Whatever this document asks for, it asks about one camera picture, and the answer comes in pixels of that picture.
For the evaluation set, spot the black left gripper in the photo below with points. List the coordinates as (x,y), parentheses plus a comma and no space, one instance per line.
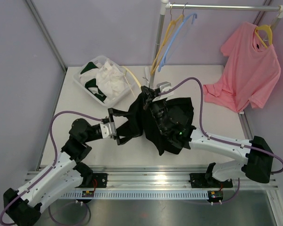
(112,112)

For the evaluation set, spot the pink hanging t shirt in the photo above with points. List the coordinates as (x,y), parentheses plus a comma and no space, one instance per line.
(250,74)

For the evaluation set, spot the white plastic perforated basket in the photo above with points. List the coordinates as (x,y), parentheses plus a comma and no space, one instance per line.
(99,61)

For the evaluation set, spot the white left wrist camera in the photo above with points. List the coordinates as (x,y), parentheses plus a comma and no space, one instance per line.
(108,130)

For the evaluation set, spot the black mounting plate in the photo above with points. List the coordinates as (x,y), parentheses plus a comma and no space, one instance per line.
(199,180)
(98,180)

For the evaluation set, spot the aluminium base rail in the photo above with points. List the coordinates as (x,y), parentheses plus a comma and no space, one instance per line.
(159,178)

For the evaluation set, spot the yellow hanger on rack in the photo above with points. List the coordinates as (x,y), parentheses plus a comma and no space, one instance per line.
(265,32)

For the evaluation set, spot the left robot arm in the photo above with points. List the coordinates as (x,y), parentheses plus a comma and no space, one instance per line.
(66,171)

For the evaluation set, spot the green and white t shirt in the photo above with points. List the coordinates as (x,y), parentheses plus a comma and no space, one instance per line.
(88,80)

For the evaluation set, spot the yellow hanger with metal hook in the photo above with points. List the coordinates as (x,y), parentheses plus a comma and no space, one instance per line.
(169,31)

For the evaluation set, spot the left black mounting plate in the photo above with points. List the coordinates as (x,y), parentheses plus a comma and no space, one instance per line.
(98,180)

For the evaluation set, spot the black t shirt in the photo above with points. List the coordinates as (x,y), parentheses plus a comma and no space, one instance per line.
(169,129)

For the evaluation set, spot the metal clothes rack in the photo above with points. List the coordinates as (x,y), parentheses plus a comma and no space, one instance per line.
(199,42)

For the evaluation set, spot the cream hanger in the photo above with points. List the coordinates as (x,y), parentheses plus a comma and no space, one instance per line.
(146,77)

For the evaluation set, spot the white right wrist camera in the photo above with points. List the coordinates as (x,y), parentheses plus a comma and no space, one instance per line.
(164,90)

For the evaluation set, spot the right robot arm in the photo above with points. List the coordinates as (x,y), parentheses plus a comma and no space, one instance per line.
(250,158)

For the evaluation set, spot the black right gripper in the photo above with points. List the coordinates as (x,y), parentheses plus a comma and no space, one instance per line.
(150,95)

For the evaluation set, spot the white slotted cable duct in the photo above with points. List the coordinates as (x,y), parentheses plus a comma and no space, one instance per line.
(136,195)

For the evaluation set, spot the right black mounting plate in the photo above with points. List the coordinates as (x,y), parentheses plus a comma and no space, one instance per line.
(199,180)

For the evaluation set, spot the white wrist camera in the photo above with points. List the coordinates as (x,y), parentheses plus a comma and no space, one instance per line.
(164,90)
(108,130)

